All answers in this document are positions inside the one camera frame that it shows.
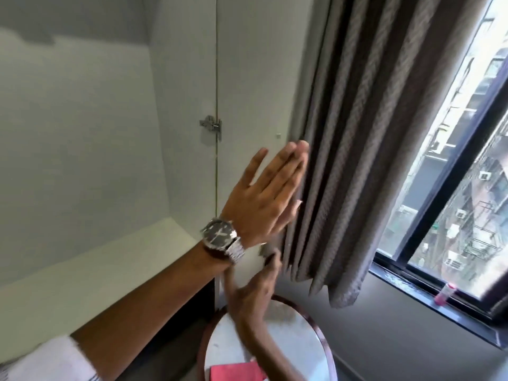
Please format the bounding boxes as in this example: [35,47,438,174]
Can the silver wristwatch with dark dial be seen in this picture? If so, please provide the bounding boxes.
[200,218,245,266]

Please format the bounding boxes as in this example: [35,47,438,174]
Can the small pink bottle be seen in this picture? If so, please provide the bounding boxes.
[434,283,457,307]

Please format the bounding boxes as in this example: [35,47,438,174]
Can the buildings outside window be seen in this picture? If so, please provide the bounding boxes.
[377,0,508,300]

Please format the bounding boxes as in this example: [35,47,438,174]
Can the person's right forearm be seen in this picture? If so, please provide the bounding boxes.
[240,323,308,381]

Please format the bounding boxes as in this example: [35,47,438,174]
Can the metal cabinet hinge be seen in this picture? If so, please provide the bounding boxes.
[199,115,223,143]

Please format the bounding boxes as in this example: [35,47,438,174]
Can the person's left hand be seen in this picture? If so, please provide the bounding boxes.
[220,140,310,251]

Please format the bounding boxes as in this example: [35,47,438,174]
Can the person's left forearm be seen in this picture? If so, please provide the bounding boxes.
[69,244,233,381]

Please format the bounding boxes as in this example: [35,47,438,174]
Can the round marble table, red rim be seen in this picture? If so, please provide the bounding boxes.
[197,294,339,381]

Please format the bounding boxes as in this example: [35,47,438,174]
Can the white shirt sleeve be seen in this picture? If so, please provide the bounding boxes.
[0,335,105,381]

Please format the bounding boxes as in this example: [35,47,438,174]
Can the dark wood panel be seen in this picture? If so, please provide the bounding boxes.
[127,274,218,381]

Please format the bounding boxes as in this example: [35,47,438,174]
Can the red flat paper item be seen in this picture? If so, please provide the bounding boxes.
[210,361,267,381]

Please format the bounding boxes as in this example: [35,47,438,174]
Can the grey-brown pleated curtain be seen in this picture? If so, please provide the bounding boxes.
[283,0,493,310]

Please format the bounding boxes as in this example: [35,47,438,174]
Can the person's right hand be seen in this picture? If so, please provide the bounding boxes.
[223,248,283,338]

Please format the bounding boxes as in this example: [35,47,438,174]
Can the black window frame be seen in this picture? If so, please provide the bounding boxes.
[371,0,508,350]

